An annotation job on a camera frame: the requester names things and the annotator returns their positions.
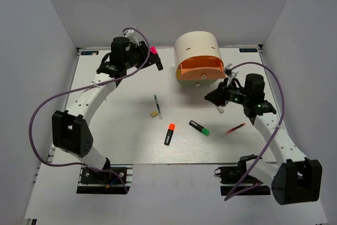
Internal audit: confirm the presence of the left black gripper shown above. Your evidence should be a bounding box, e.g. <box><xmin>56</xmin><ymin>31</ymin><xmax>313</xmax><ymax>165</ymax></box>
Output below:
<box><xmin>124</xmin><ymin>41</ymin><xmax>161</xmax><ymax>70</ymax></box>

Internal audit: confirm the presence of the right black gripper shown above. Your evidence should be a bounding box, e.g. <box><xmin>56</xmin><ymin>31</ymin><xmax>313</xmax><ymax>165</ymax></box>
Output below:
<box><xmin>205</xmin><ymin>77</ymin><xmax>250</xmax><ymax>107</ymax></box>

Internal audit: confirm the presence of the orange top drawer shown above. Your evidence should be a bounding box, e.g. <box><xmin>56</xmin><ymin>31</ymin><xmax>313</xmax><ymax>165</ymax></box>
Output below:
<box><xmin>177</xmin><ymin>56</ymin><xmax>225</xmax><ymax>80</ymax></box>

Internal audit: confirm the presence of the green highlighter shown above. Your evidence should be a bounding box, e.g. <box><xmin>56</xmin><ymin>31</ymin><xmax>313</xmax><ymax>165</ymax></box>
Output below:
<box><xmin>189</xmin><ymin>120</ymin><xmax>210</xmax><ymax>136</ymax></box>

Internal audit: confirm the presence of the orange highlighter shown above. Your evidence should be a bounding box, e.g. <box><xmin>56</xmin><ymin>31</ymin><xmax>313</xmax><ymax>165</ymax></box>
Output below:
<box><xmin>164</xmin><ymin>123</ymin><xmax>175</xmax><ymax>146</ymax></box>

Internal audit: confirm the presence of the pink highlighter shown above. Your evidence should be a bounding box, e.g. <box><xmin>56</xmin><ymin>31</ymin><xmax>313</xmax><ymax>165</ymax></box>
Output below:
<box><xmin>150</xmin><ymin>46</ymin><xmax>158</xmax><ymax>57</ymax></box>

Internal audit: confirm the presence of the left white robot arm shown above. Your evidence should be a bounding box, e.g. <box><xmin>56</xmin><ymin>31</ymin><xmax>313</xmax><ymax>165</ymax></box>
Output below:
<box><xmin>52</xmin><ymin>37</ymin><xmax>163</xmax><ymax>182</ymax></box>

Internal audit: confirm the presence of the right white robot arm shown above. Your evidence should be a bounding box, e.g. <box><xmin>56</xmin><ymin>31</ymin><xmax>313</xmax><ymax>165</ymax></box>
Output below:
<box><xmin>204</xmin><ymin>74</ymin><xmax>322</xmax><ymax>205</ymax></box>

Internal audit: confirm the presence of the grey eraser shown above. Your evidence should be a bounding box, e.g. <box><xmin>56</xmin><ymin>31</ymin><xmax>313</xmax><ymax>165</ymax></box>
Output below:
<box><xmin>216</xmin><ymin>106</ymin><xmax>224</xmax><ymax>114</ymax></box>

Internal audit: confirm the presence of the yellow middle drawer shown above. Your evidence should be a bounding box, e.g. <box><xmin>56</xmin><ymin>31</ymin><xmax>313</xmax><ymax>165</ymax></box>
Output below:
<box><xmin>175</xmin><ymin>69</ymin><xmax>181</xmax><ymax>83</ymax></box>

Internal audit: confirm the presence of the grey-green bottom drawer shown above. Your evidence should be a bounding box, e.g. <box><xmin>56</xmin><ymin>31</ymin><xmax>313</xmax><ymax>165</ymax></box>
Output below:
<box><xmin>177</xmin><ymin>79</ymin><xmax>218</xmax><ymax>87</ymax></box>

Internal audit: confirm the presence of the red ink pen refill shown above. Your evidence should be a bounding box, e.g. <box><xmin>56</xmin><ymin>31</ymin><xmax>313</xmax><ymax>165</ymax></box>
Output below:
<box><xmin>226</xmin><ymin>122</ymin><xmax>246</xmax><ymax>134</ymax></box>

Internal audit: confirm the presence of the round beige drawer organizer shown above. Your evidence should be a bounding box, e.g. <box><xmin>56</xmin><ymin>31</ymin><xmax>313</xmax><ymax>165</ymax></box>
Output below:
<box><xmin>174</xmin><ymin>31</ymin><xmax>223</xmax><ymax>72</ymax></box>

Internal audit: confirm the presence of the green ink pen refill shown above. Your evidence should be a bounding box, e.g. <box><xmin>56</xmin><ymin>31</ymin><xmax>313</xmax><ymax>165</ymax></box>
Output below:
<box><xmin>154</xmin><ymin>95</ymin><xmax>162</xmax><ymax>120</ymax></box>

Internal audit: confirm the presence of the right blue table label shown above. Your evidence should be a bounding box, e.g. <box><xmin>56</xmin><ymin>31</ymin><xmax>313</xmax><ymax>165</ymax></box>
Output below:
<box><xmin>239</xmin><ymin>48</ymin><xmax>258</xmax><ymax>53</ymax></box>

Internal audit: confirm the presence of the blue table label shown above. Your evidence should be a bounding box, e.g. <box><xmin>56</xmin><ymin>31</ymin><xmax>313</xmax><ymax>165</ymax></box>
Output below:
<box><xmin>81</xmin><ymin>51</ymin><xmax>99</xmax><ymax>55</ymax></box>
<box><xmin>239</xmin><ymin>48</ymin><xmax>258</xmax><ymax>53</ymax></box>

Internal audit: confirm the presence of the tan eraser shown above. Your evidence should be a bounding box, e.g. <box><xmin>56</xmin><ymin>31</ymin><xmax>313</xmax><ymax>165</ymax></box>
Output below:
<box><xmin>151</xmin><ymin>111</ymin><xmax>158</xmax><ymax>117</ymax></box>

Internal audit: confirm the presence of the left blue table label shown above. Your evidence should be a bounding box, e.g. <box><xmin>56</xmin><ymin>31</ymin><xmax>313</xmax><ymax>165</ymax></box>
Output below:
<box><xmin>81</xmin><ymin>51</ymin><xmax>99</xmax><ymax>55</ymax></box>

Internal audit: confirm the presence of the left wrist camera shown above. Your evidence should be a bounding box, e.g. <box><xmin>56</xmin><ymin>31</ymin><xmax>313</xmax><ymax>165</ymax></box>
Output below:
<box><xmin>123</xmin><ymin>29</ymin><xmax>140</xmax><ymax>46</ymax></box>

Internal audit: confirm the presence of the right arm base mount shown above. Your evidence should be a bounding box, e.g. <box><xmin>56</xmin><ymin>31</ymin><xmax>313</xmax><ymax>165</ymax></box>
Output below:
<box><xmin>214</xmin><ymin>165</ymin><xmax>271</xmax><ymax>197</ymax></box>

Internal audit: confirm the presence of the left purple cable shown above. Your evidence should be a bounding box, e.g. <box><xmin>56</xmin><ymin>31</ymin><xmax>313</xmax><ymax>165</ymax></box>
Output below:
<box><xmin>28</xmin><ymin>27</ymin><xmax>151</xmax><ymax>193</ymax></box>

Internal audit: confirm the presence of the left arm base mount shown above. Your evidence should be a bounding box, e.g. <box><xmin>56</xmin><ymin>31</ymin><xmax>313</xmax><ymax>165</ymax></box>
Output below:
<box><xmin>76</xmin><ymin>164</ymin><xmax>133</xmax><ymax>195</ymax></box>

